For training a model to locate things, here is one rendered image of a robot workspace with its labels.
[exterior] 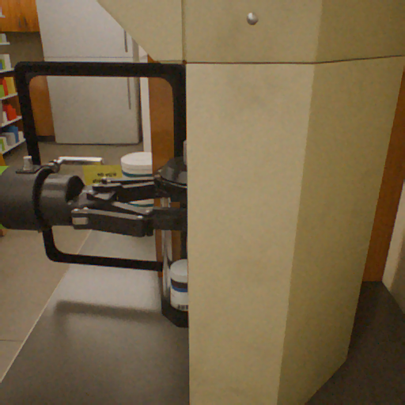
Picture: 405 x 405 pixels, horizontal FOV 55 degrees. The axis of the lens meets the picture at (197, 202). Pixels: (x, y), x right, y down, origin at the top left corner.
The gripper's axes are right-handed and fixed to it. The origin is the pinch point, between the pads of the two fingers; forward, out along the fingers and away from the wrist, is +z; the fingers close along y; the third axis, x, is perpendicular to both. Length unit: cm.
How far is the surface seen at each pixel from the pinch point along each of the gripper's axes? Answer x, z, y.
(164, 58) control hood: -20.2, -0.9, -15.3
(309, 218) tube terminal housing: -4.5, 13.6, -12.8
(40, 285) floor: 121, -107, 144
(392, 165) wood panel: 0.6, 36.4, 23.7
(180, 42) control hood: -21.4, 0.5, -15.2
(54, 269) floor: 121, -106, 162
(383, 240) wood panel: 16.9, 37.7, 23.9
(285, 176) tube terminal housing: -9.6, 10.4, -14.7
